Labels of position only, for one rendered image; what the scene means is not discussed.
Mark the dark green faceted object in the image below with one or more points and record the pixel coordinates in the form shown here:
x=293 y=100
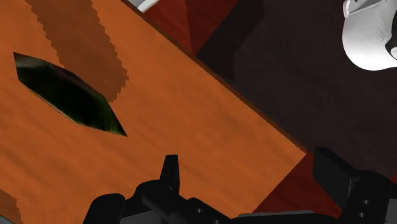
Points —
x=68 y=93

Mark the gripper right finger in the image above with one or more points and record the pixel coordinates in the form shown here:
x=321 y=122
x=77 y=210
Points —
x=356 y=192

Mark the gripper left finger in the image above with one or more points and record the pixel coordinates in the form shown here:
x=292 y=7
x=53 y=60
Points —
x=170 y=183

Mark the orange wooden table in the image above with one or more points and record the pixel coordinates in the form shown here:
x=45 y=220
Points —
x=192 y=130

